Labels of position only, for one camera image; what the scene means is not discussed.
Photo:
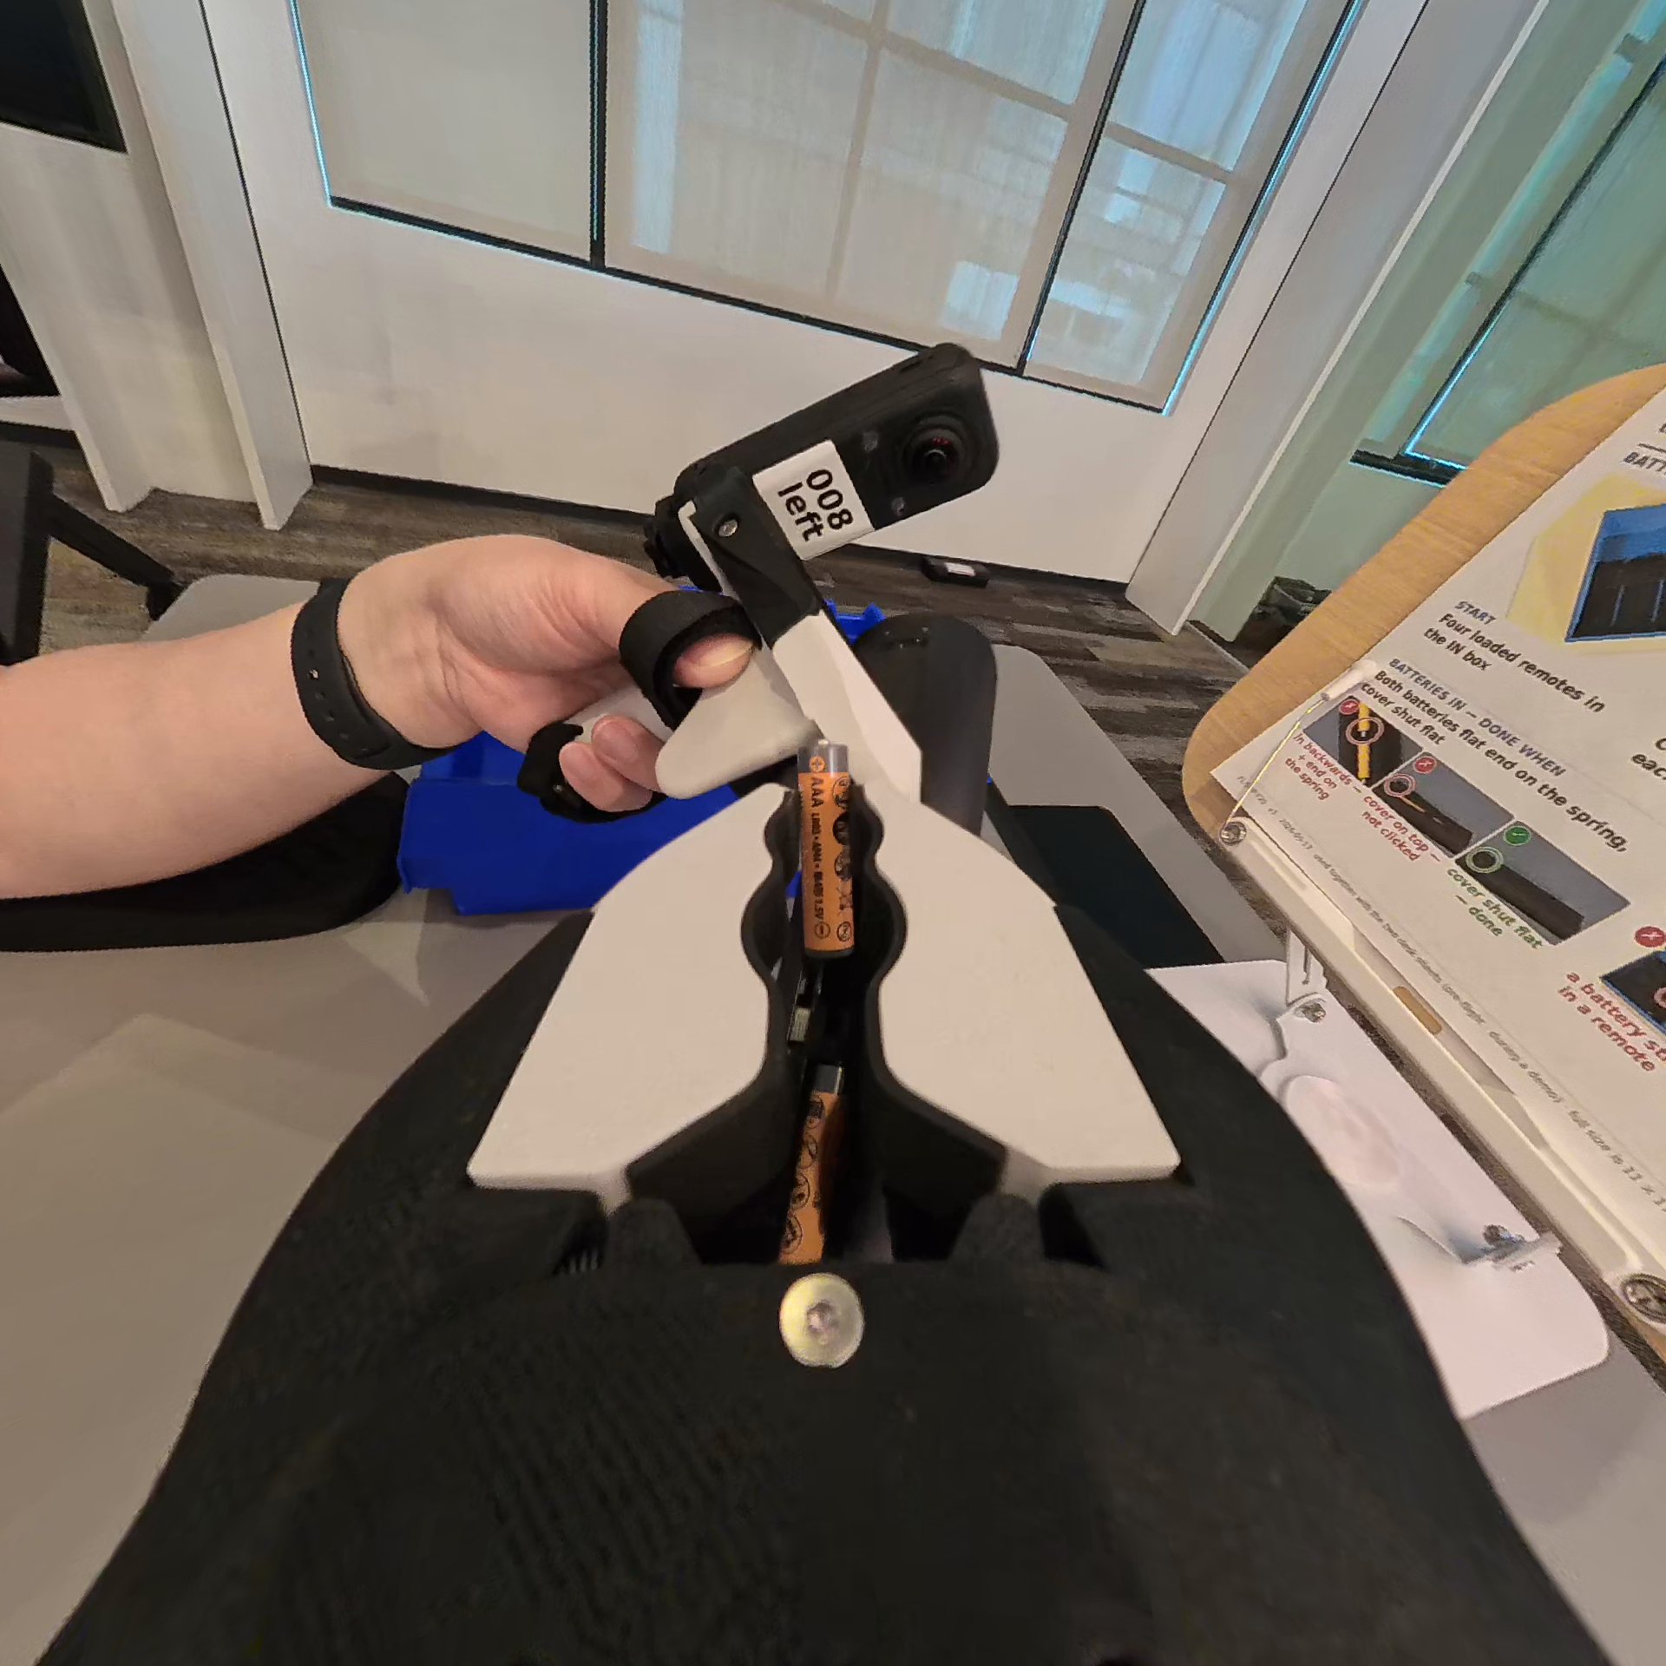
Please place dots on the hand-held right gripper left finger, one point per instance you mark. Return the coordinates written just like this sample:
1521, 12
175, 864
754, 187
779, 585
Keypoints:
626, 1027

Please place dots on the printed instruction sheet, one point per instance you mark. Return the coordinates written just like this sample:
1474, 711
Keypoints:
1497, 729

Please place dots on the person's left forearm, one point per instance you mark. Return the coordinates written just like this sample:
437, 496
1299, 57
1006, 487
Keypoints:
157, 767

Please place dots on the black remote control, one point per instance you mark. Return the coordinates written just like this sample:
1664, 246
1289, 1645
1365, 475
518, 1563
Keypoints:
945, 715

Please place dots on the orange black battery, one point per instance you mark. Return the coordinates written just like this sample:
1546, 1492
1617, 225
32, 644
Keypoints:
815, 1171
831, 859

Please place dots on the person's left hand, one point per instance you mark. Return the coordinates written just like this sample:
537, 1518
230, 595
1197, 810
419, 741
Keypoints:
496, 637

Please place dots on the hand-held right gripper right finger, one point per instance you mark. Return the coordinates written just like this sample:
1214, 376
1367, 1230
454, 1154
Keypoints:
1028, 1027

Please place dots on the black desk mat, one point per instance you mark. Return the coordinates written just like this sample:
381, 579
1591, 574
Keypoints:
1120, 885

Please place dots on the white stand base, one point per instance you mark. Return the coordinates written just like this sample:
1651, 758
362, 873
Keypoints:
1433, 1235

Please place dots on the black office chair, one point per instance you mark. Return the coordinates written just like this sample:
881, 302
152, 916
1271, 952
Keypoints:
195, 897

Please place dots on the black floor outlet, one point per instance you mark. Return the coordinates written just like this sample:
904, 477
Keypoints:
959, 569

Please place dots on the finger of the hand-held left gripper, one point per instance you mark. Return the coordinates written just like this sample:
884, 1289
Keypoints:
846, 703

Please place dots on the blue plastic bin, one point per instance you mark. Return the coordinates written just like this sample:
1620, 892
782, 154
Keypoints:
522, 859

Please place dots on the large glass window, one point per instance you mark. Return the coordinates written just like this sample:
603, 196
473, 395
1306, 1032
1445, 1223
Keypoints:
782, 156

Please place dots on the black wristwatch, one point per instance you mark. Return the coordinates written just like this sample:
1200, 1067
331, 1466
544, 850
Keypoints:
333, 676

